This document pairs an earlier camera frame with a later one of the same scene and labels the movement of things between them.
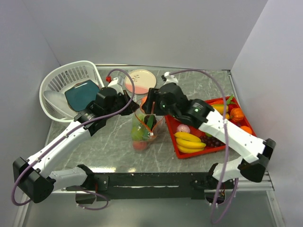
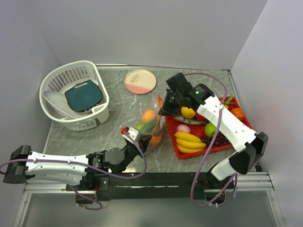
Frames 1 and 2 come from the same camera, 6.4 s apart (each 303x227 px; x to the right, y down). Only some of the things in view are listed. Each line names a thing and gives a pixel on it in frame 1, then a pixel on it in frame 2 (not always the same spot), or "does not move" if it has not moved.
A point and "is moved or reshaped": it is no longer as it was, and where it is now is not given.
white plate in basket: [59, 100] does not move
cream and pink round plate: [143, 80] does not move
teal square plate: [82, 94] does not move
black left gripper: [133, 108] to [144, 142]
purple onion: [183, 127] does not move
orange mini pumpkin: [236, 114] does not move
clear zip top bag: [145, 127] is moved or reshaped
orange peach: [143, 100] to [149, 116]
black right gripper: [152, 95] to [166, 109]
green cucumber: [150, 121] to [148, 127]
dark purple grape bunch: [211, 141] does not move
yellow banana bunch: [188, 143] does not move
